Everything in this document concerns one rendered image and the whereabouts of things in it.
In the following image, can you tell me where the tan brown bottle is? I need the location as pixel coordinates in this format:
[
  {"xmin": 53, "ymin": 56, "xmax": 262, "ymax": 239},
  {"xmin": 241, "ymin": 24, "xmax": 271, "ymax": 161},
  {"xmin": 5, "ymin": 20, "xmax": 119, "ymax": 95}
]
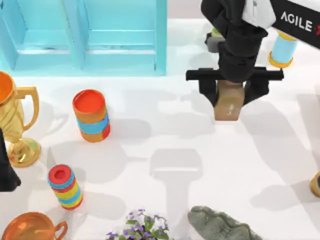
[{"xmin": 214, "ymin": 79, "xmax": 245, "ymax": 122}]

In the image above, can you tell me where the grey pot with green plant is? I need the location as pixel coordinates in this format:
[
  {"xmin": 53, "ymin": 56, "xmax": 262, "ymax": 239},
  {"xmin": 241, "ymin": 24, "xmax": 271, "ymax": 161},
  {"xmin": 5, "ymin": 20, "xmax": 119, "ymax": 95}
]
[{"xmin": 205, "ymin": 27, "xmax": 225, "ymax": 54}]

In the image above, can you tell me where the light blue cup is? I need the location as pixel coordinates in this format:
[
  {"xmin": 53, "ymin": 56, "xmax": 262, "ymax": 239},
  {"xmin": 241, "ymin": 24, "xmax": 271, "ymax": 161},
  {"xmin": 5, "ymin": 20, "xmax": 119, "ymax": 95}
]
[{"xmin": 271, "ymin": 31, "xmax": 299, "ymax": 63}]

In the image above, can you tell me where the pale grey rounded box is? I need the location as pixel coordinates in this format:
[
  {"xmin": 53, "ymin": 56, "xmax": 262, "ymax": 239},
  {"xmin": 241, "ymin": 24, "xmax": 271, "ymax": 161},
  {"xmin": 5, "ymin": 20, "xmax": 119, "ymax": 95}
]
[{"xmin": 242, "ymin": 0, "xmax": 277, "ymax": 29}]

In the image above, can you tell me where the light blue rack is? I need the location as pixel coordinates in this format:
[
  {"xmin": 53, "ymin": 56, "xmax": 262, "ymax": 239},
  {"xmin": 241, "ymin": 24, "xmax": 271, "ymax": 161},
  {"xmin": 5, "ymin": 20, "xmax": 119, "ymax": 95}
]
[{"xmin": 0, "ymin": 0, "xmax": 168, "ymax": 78}]

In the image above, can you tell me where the yellow cup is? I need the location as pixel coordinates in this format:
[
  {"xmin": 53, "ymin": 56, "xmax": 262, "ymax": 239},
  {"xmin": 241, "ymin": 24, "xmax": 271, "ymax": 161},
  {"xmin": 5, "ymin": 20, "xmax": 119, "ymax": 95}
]
[{"xmin": 308, "ymin": 171, "xmax": 320, "ymax": 197}]

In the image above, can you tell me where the orange can with blue band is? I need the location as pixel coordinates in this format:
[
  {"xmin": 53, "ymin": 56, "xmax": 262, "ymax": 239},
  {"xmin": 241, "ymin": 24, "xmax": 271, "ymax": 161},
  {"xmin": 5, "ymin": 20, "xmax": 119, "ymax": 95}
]
[{"xmin": 72, "ymin": 89, "xmax": 112, "ymax": 144}]

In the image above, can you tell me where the grey green rock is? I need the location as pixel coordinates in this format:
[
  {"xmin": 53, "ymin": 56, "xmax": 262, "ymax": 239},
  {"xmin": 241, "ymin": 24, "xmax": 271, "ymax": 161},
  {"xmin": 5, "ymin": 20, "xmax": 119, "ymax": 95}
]
[{"xmin": 187, "ymin": 205, "xmax": 264, "ymax": 240}]

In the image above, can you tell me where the purple flower plant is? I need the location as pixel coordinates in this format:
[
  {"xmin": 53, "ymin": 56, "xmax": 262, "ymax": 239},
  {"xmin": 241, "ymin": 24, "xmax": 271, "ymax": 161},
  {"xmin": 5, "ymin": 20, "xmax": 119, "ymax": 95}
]
[{"xmin": 105, "ymin": 208, "xmax": 171, "ymax": 240}]

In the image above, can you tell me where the stack of coloured rings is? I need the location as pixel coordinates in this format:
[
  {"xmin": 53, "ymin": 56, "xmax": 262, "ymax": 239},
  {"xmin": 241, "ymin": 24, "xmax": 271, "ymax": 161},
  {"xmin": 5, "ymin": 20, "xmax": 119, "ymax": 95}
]
[{"xmin": 47, "ymin": 163, "xmax": 84, "ymax": 210}]

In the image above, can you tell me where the gold trophy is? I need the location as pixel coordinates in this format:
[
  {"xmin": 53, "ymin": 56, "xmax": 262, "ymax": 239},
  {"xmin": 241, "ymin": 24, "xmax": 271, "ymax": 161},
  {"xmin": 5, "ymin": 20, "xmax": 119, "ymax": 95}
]
[{"xmin": 0, "ymin": 70, "xmax": 42, "ymax": 169}]

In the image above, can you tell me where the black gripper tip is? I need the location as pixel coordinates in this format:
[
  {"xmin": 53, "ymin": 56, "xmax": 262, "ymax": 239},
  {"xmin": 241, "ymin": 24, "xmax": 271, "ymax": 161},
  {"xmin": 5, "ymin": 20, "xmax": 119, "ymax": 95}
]
[{"xmin": 0, "ymin": 127, "xmax": 22, "ymax": 193}]

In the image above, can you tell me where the copper cup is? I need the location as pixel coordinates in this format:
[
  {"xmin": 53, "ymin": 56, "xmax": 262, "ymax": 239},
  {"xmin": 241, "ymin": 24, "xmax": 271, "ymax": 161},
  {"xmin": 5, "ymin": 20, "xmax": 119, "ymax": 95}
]
[{"xmin": 0, "ymin": 211, "xmax": 69, "ymax": 240}]

